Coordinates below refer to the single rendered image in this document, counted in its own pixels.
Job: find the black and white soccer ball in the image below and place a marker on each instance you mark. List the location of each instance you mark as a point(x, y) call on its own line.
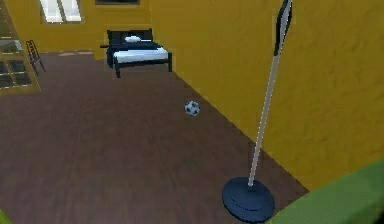
point(192, 108)

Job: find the white pillow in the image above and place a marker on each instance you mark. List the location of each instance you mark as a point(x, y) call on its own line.
point(132, 39)

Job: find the floor lamp with black base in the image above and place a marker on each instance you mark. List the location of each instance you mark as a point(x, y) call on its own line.
point(248, 200)

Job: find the white window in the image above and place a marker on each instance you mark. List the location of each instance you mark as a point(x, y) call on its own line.
point(61, 10)

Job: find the glass pane room door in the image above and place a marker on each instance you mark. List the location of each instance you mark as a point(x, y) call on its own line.
point(13, 56)

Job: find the black frame bed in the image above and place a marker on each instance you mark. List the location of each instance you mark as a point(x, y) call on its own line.
point(140, 55)

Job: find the dark framed wall picture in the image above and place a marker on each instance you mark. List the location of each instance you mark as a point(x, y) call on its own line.
point(117, 1)

